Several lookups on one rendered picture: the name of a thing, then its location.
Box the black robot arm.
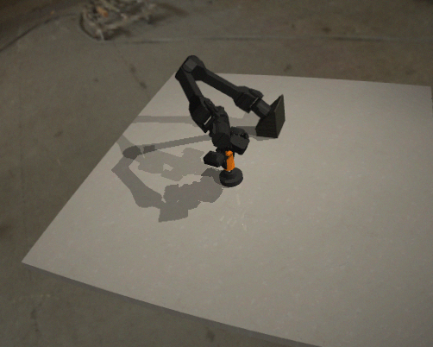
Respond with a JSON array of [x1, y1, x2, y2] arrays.
[[175, 55, 274, 155]]

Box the orange knob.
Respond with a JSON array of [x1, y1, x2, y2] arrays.
[[224, 151, 235, 171]]

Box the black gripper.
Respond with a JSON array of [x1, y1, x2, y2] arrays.
[[203, 126, 246, 169]]

